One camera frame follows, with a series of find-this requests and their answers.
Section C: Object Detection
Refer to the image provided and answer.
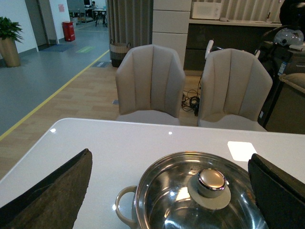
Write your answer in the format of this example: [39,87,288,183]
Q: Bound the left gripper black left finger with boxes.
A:
[0,149,92,229]

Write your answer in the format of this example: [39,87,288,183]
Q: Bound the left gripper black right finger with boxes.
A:
[248,154,305,229]

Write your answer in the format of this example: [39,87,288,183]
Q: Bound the glass pot lid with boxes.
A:
[135,151,269,229]

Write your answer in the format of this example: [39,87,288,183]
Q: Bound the right beige upholstered chair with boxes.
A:
[197,49,273,132]

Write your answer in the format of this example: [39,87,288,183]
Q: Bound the beige upholstered chair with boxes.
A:
[197,49,273,132]
[115,44,185,125]

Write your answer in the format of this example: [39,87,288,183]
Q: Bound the left beige upholstered chair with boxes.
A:
[115,44,185,125]

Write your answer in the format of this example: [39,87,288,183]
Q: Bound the grey blue helmet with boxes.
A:
[273,28,304,46]

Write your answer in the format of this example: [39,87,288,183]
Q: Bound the woven basket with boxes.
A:
[110,39,131,67]

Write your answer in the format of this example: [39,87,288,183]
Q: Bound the potted green plant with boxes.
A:
[0,17,22,67]

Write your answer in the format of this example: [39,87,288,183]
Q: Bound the grey curtain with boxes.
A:
[106,0,153,47]

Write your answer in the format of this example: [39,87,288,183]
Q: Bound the white microwave oven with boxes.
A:
[191,2,222,20]

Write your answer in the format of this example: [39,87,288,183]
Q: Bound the white column cabinet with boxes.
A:
[152,0,192,65]

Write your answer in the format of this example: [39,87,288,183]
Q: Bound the tangled black floor cables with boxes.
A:
[182,73,203,117]

